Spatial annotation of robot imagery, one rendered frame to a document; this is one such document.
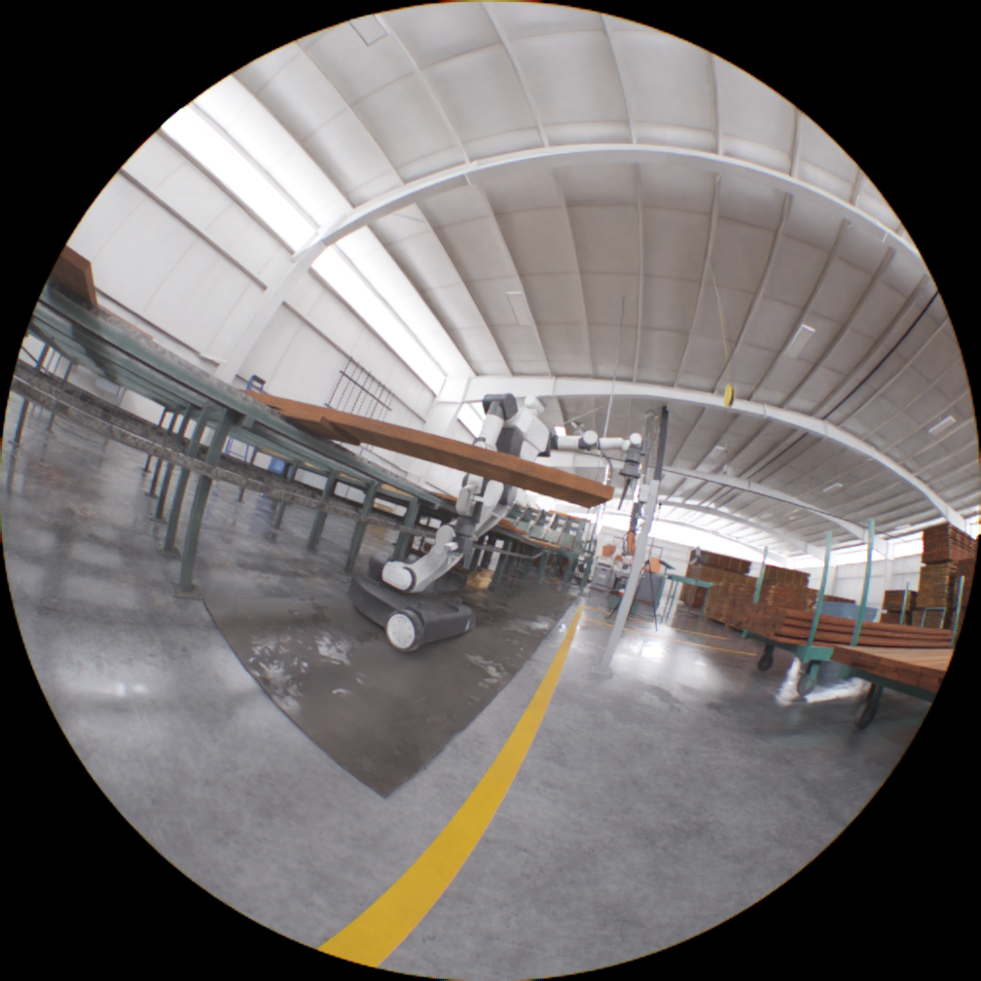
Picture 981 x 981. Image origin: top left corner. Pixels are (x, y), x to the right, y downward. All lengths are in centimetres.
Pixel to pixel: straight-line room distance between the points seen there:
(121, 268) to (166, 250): 104
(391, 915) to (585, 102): 695
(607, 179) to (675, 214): 145
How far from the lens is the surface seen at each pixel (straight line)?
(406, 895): 69
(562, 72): 632
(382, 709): 107
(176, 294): 765
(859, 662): 198
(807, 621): 280
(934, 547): 1055
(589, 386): 1093
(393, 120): 710
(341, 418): 122
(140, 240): 805
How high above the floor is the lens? 64
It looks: 9 degrees up
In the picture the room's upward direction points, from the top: 17 degrees clockwise
